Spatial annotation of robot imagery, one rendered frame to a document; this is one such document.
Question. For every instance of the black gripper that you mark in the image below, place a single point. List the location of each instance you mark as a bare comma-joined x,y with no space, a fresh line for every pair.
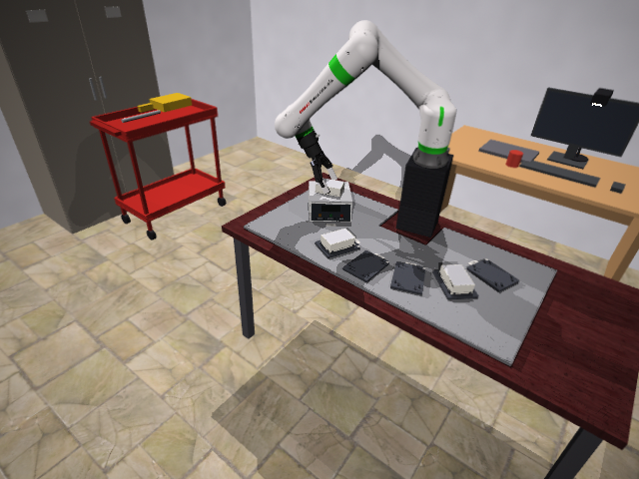
318,160

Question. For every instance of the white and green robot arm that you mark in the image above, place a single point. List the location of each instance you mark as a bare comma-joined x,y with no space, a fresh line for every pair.
363,49

